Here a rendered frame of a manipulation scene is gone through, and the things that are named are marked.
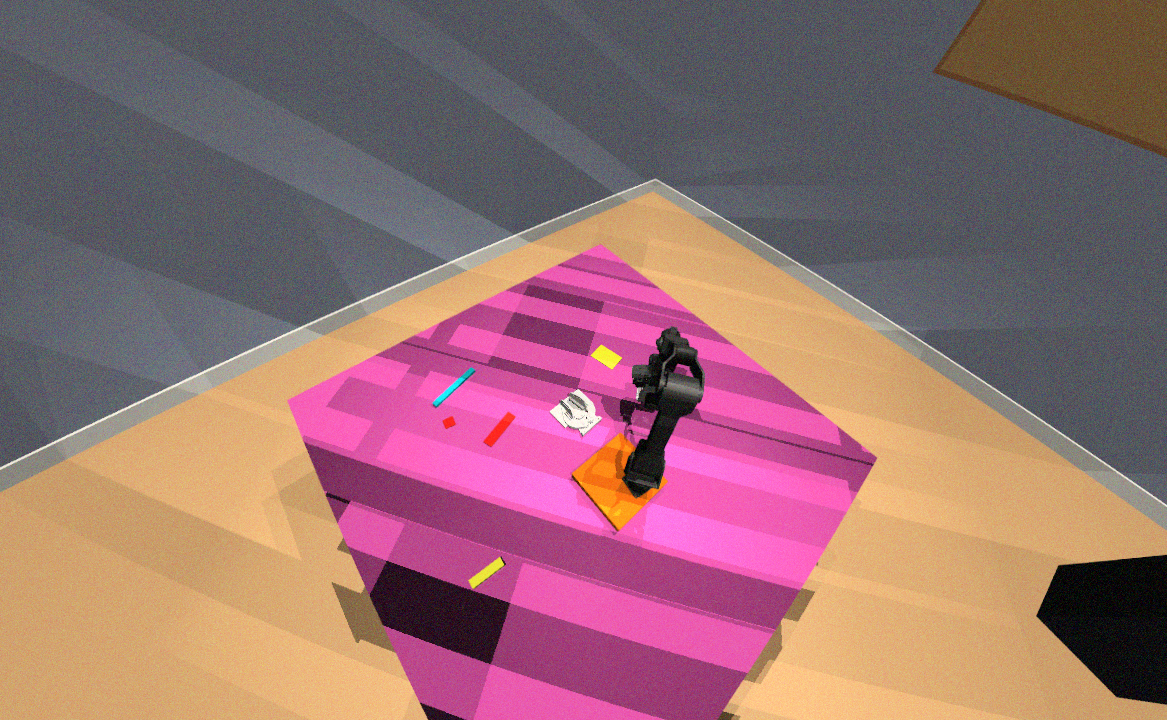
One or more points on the cyan flat bar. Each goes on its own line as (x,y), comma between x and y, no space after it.
(454,387)

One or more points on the yellow flat bar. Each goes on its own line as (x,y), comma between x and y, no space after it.
(487,572)

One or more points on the yellow flat plate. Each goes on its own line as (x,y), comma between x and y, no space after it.
(606,356)

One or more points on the red flat bar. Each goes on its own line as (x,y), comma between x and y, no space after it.
(497,432)

